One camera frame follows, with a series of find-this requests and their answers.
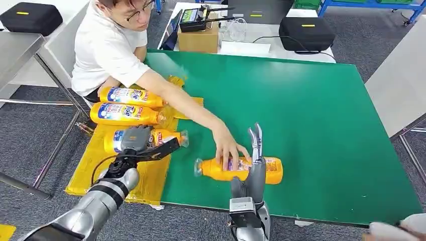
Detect grey table with metal legs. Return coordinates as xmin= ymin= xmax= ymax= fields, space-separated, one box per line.
xmin=365 ymin=16 xmax=426 ymax=187

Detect black carry case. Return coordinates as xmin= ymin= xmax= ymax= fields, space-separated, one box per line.
xmin=0 ymin=2 xmax=63 ymax=37
xmin=279 ymin=17 xmax=336 ymax=52
xmin=228 ymin=0 xmax=295 ymax=25

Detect dark laptop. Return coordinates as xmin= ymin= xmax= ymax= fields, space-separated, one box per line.
xmin=159 ymin=9 xmax=183 ymax=51

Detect person's hand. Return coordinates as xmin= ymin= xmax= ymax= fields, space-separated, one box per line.
xmin=211 ymin=122 xmax=251 ymax=171

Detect pale grey table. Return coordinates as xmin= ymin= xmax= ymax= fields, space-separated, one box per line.
xmin=0 ymin=0 xmax=91 ymax=88

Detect clear bag of cables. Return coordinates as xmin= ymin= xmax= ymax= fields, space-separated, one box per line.
xmin=219 ymin=17 xmax=251 ymax=43

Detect person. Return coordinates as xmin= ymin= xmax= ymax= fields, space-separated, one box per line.
xmin=70 ymin=0 xmax=174 ymax=104

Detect pale rounded object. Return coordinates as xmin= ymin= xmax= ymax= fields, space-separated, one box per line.
xmin=363 ymin=212 xmax=426 ymax=241

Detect orange detergent bottle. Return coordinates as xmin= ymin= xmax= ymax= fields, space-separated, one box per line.
xmin=103 ymin=129 xmax=189 ymax=154
xmin=99 ymin=86 xmax=167 ymax=109
xmin=89 ymin=102 xmax=175 ymax=127
xmin=194 ymin=156 xmax=283 ymax=185

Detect yellow plastic sheet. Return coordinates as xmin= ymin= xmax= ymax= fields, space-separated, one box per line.
xmin=65 ymin=74 xmax=204 ymax=205

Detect white table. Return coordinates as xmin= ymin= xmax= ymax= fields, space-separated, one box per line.
xmin=157 ymin=2 xmax=337 ymax=64

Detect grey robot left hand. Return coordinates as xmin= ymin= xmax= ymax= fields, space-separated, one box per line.
xmin=120 ymin=126 xmax=182 ymax=164

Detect brown cardboard box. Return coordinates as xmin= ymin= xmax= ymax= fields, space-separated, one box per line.
xmin=177 ymin=13 xmax=220 ymax=55

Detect blue metal rack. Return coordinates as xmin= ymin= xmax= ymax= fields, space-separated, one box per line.
xmin=317 ymin=0 xmax=426 ymax=27

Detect white paper sheet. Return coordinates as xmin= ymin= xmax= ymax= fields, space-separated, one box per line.
xmin=221 ymin=41 xmax=272 ymax=58

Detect black remote controller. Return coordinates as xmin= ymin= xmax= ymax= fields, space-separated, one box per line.
xmin=179 ymin=5 xmax=236 ymax=33

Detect black cable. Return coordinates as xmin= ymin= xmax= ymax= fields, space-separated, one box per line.
xmin=252 ymin=35 xmax=338 ymax=63

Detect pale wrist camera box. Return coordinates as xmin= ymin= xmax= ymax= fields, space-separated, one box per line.
xmin=229 ymin=197 xmax=263 ymax=229

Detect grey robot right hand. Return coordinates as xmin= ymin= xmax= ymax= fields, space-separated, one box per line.
xmin=230 ymin=123 xmax=267 ymax=203

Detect green plastic crate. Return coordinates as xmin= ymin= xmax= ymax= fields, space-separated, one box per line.
xmin=292 ymin=0 xmax=322 ymax=10

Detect yellow floor marker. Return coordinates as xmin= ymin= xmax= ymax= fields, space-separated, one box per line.
xmin=0 ymin=223 xmax=17 ymax=241

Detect green table mat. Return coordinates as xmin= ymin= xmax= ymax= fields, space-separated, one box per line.
xmin=144 ymin=49 xmax=423 ymax=227

